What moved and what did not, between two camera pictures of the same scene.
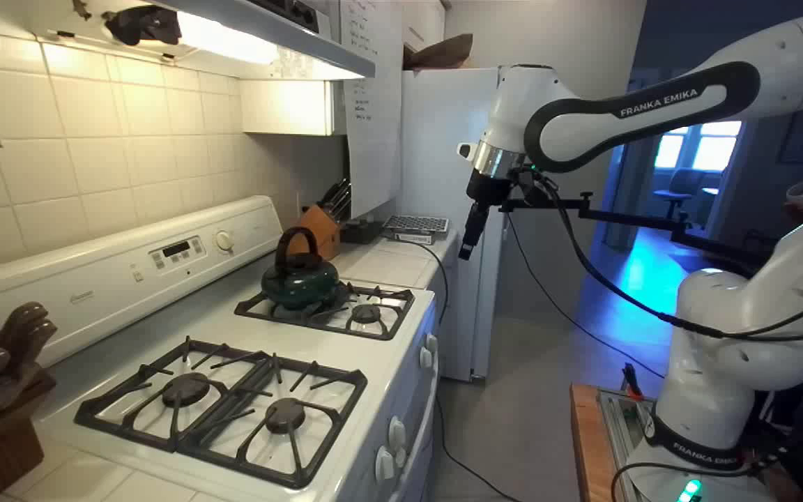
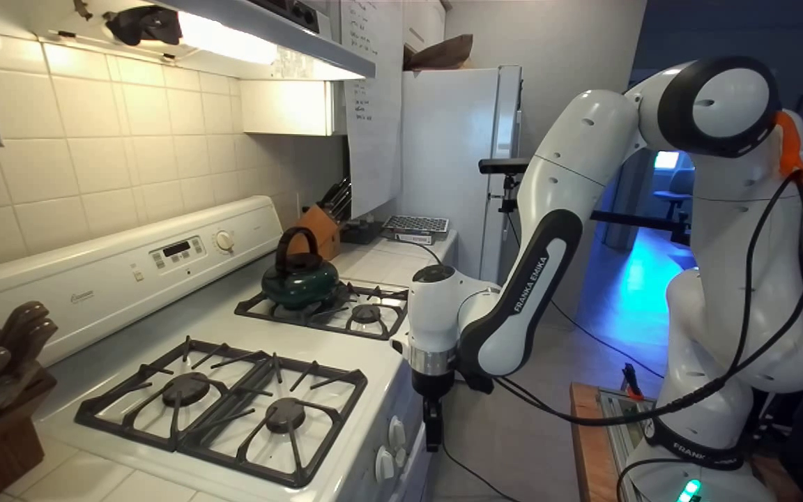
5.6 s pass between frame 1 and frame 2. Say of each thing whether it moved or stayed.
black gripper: moved
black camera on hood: stayed
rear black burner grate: stayed
